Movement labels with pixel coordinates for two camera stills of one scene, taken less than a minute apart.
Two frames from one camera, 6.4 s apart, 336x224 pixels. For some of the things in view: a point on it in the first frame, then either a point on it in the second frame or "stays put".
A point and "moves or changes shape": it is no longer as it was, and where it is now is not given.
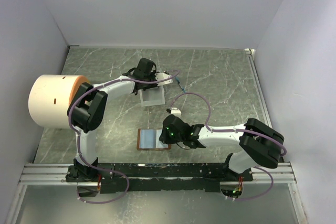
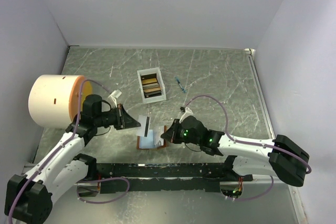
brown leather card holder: x=148 y=139 moves or changes shape
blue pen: x=178 y=82 stays put
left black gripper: x=153 y=74 → x=124 y=120
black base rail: x=132 y=177 stays put
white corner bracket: x=250 y=51 stays put
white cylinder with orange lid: x=50 y=97 stays put
